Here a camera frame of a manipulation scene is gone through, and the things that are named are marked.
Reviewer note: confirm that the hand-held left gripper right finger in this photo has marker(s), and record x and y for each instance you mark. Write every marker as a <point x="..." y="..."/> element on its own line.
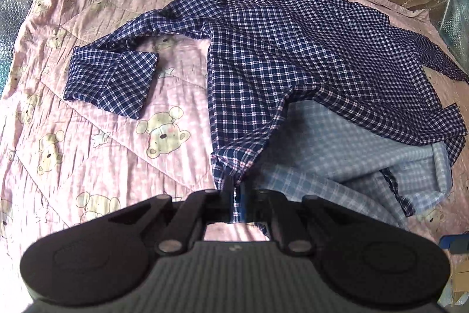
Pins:
<point x="256" y="206"/>

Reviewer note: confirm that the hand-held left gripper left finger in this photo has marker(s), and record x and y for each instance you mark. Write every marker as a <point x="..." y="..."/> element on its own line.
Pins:
<point x="222" y="206"/>

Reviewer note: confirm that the navy plaid shirt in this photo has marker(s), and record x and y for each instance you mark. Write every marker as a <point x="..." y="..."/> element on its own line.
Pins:
<point x="274" y="60"/>

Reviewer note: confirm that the dark box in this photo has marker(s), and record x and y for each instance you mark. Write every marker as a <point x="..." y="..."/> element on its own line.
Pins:
<point x="456" y="246"/>

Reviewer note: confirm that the pink bear print blanket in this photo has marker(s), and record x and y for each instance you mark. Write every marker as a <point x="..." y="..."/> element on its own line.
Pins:
<point x="91" y="107"/>

